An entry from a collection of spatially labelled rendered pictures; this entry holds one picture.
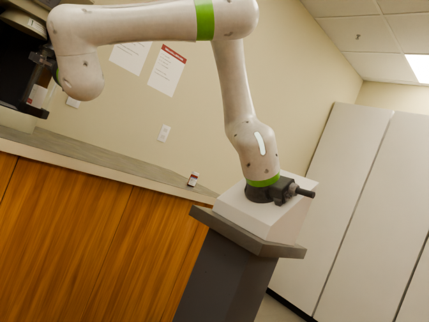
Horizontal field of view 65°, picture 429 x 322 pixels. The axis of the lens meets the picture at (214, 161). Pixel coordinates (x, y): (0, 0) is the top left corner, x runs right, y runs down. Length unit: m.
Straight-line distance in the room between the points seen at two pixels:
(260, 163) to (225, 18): 0.45
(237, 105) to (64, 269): 0.91
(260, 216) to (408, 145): 2.50
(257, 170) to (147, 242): 0.71
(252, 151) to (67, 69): 0.57
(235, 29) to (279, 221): 0.59
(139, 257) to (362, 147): 2.57
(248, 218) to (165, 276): 0.76
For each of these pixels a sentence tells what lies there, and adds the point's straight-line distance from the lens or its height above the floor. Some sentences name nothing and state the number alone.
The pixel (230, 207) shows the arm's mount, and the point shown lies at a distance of 1.19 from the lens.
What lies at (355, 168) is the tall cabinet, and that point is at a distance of 3.54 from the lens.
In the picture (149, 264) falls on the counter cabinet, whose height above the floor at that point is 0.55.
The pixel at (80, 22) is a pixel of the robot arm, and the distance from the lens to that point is 0.91.
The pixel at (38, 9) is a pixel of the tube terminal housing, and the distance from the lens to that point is 1.52.
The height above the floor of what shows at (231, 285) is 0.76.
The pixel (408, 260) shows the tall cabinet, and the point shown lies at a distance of 3.30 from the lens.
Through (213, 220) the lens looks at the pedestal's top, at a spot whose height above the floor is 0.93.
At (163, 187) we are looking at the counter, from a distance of 1.49.
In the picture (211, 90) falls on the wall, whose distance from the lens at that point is 2.51.
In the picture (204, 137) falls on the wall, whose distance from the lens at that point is 2.53.
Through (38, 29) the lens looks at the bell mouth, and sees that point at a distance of 1.53.
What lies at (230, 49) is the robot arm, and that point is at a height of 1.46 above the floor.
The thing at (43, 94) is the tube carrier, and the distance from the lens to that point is 1.27.
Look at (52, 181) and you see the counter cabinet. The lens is 1.31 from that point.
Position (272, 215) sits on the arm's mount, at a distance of 1.11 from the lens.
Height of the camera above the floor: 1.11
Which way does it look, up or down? level
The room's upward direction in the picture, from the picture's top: 22 degrees clockwise
